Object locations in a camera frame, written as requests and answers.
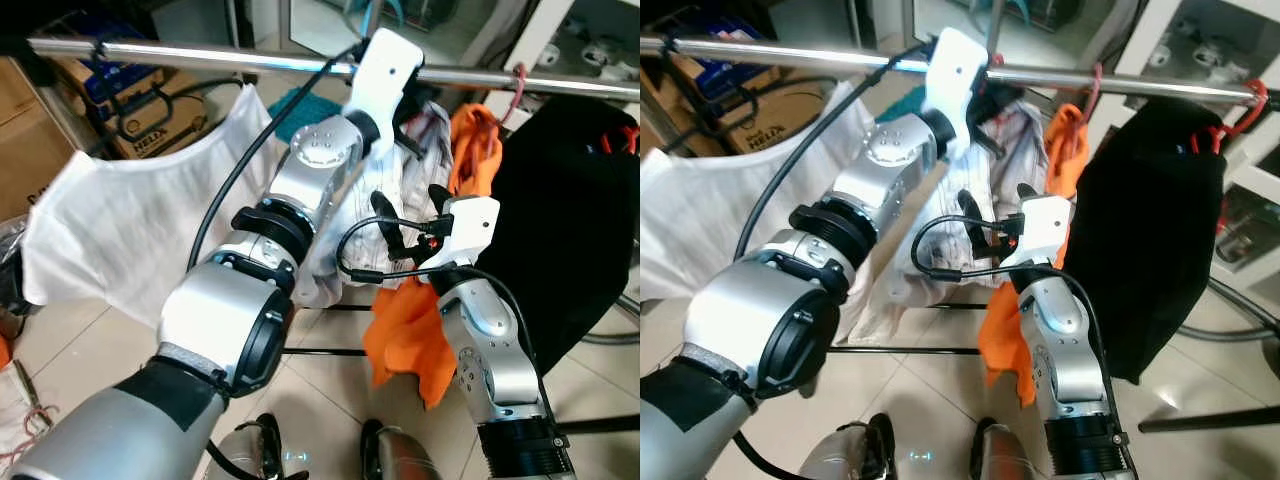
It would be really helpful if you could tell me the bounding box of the teal floor mat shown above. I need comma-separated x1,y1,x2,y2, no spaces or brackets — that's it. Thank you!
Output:
268,88,346,141
878,85,931,126

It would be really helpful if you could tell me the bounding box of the orange polo shirt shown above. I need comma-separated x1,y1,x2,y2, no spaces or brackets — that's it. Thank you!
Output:
362,103,506,411
978,100,1091,406

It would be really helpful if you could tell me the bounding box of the black shirt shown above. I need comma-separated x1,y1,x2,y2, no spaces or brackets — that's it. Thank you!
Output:
1060,95,1236,386
470,95,641,376

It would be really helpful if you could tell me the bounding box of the Helix cardboard box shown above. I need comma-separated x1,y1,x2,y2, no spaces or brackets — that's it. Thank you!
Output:
715,80,851,156
105,75,241,161

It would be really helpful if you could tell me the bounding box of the large printed cardboard box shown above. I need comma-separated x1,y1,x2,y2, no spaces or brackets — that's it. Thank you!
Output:
0,55,76,221
640,60,701,151

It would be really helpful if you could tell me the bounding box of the black metal bar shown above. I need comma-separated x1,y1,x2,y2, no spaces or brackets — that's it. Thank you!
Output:
555,415,641,434
1140,405,1280,433

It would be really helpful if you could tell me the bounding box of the robot left leg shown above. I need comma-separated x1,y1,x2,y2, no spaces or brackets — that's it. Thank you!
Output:
205,413,283,480
800,413,896,480

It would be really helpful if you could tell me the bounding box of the white T-shirt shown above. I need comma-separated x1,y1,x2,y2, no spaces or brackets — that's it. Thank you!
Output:
20,85,301,331
640,80,891,301

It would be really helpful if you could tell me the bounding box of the blue carton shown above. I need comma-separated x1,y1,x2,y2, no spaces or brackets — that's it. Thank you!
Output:
60,15,171,106
690,15,771,106

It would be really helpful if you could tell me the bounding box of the white cloth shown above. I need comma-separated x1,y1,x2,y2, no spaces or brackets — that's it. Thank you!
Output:
0,372,41,463

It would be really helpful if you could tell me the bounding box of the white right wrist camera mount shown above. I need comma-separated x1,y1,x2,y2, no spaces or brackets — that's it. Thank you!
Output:
1015,195,1076,269
440,195,501,271

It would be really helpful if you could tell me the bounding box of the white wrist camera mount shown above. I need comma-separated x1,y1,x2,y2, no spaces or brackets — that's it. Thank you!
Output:
343,28,424,161
1015,195,1076,269
440,195,501,271
920,27,991,161

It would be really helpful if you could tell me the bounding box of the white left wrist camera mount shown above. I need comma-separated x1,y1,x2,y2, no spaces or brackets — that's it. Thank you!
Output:
920,27,991,161
343,28,424,161

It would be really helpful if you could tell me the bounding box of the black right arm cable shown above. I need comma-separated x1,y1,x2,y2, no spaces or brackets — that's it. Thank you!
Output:
910,213,1111,401
335,213,549,401

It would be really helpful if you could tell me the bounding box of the grey vacuum hose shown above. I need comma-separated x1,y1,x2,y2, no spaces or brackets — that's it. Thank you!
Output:
580,295,641,346
1175,280,1280,346

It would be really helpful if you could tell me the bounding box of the pink wire hanger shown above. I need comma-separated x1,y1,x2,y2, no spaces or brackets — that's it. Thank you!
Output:
12,360,56,441

